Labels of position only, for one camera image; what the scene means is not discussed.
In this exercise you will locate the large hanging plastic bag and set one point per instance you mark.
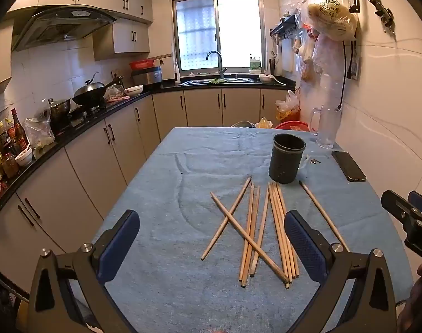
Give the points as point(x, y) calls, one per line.
point(330, 14)

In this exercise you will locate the wall power socket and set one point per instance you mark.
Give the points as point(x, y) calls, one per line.
point(353, 67)

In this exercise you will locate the steel kitchen sink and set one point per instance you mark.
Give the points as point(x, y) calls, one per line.
point(200, 82)

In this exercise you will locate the black wok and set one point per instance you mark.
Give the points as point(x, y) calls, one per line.
point(89, 93)

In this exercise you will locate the black kitchen countertop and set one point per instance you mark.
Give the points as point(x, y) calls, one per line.
point(134, 101)

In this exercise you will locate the white bowl red rim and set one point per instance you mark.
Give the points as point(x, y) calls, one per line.
point(134, 91)

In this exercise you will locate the blue towel table cloth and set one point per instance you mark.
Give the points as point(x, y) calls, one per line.
point(183, 180)

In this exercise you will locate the single wooden chopstick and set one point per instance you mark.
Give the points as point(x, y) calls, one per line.
point(323, 215)

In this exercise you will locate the stainless steel pot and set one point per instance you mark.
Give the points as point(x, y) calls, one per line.
point(60, 109)

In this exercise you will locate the curved metal faucet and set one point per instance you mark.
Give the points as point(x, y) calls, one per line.
point(220, 66)

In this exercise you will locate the white plastic bottle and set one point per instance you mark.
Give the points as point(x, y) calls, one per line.
point(177, 74)

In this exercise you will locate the white stool rim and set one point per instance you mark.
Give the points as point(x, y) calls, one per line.
point(242, 123)

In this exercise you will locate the yellow plastic bag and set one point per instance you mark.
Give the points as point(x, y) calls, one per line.
point(264, 123)

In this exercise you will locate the small white bowl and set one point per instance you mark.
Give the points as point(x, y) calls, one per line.
point(24, 156)

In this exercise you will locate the clear glass pitcher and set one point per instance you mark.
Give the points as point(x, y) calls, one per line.
point(327, 128)

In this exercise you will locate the beige lower cabinets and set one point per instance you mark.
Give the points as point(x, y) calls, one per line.
point(93, 166)

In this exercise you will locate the red plastic basket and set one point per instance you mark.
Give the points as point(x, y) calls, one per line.
point(292, 125)

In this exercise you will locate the dark utensil holder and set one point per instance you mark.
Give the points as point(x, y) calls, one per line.
point(272, 66)

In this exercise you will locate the row of condiment bottles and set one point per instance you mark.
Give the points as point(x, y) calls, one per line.
point(10, 138)

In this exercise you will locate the person's right hand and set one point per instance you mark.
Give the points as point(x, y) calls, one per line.
point(420, 284)

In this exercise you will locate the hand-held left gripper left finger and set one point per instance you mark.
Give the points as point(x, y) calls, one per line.
point(119, 246)

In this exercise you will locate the small metal keys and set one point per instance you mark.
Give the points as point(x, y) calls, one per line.
point(315, 161)

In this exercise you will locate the black wall rack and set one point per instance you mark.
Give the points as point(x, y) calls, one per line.
point(283, 27)

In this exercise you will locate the red plastic colander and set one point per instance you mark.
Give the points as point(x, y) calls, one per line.
point(141, 64)

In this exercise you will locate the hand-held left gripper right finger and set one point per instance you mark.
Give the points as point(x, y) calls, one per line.
point(306, 246)

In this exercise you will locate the clear plastic bag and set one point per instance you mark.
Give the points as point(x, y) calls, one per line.
point(114, 92)
point(39, 133)

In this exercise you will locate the bunch of wooden chopsticks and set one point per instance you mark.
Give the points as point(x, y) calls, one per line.
point(248, 229)

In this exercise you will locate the kitchen window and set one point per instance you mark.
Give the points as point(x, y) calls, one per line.
point(218, 24)

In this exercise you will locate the silver rice cooker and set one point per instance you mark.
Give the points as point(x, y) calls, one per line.
point(147, 76)

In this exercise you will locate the black smartphone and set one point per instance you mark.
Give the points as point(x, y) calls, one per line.
point(349, 165)

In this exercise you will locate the green dish soap bottle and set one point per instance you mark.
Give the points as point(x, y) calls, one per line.
point(255, 65)

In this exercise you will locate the grey range hood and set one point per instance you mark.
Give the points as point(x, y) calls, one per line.
point(62, 24)

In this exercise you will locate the gas stove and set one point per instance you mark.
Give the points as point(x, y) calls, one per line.
point(82, 112)

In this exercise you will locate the white bowl with ladle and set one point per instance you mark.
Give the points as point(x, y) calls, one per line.
point(266, 78)

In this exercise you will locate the dark cylindrical chopstick holder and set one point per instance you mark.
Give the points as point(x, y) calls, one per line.
point(285, 161)

